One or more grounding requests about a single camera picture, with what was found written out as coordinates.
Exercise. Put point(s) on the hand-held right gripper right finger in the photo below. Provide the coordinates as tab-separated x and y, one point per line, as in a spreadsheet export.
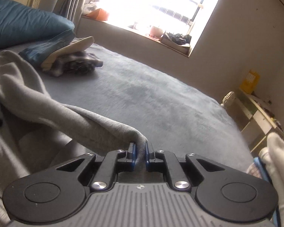
147	153

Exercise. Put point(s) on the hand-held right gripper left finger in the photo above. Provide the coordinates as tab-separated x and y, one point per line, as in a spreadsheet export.
133	153

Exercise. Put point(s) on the grey sweatshirt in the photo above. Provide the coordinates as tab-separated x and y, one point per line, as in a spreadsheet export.
49	113

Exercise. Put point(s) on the grey bed blanket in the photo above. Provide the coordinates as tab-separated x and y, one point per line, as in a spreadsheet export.
156	99

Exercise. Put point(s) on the cream bedpost finial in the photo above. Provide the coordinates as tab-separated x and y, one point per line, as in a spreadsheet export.
228	99

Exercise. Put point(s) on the teal duvet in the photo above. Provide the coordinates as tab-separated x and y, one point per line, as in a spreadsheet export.
21	23

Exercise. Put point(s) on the dark patterned cloth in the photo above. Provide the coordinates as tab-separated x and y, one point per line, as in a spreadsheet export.
80	63

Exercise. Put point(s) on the checked cloth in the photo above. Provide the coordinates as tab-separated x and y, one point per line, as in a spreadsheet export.
254	170

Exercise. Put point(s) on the cream wooden desk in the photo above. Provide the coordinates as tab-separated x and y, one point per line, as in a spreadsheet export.
258	118

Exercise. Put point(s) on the blue plastic item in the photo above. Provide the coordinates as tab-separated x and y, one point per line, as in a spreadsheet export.
262	170

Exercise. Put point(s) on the cardboard tray of dark items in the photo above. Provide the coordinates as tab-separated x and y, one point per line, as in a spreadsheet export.
177	40

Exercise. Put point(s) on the pink bowl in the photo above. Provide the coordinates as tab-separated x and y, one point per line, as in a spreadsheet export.
155	31

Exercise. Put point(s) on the yellow box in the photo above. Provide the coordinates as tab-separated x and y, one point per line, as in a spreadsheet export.
250	81

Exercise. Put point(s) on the orange bag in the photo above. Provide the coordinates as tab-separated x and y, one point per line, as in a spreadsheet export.
100	14

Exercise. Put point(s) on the grey curtain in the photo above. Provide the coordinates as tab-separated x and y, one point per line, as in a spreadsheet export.
73	0

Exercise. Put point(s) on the window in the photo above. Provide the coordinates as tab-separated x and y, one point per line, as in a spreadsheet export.
144	0

